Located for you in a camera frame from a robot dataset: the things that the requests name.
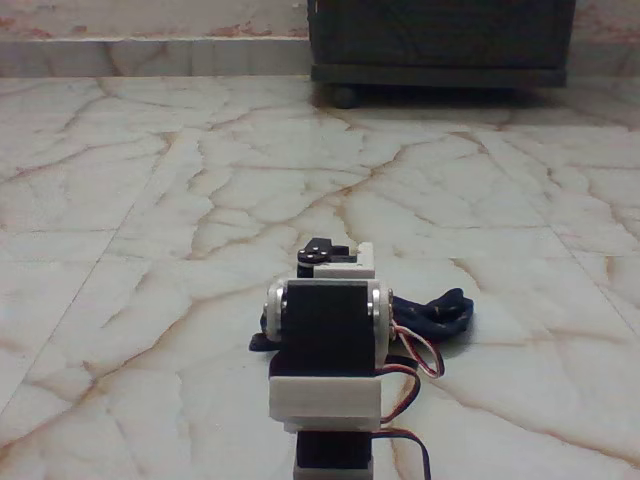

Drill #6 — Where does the dark wooden cabinet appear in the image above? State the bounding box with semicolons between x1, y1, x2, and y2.
306;0;577;92

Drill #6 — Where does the red and white servo cable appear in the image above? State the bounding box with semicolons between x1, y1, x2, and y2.
391;319;446;381

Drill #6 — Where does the black red brown servo cable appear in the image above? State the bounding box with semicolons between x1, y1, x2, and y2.
372;363;434;480

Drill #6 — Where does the dark blue cloth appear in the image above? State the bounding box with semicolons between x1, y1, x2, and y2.
388;287;476;347

